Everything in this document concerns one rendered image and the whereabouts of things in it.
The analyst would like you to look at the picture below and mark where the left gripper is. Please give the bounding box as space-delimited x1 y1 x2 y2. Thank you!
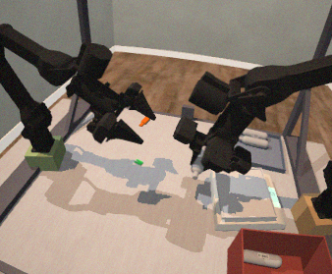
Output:
173 114 251 175

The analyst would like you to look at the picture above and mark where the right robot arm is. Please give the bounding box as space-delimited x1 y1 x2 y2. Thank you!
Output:
0 24 113 153

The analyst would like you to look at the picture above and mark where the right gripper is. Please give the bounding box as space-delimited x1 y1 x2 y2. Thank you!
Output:
87 82 156 144

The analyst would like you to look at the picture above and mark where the red open box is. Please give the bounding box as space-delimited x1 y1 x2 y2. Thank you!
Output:
227 228 332 274

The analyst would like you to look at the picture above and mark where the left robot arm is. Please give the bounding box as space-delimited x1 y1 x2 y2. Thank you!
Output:
189 55 332 219

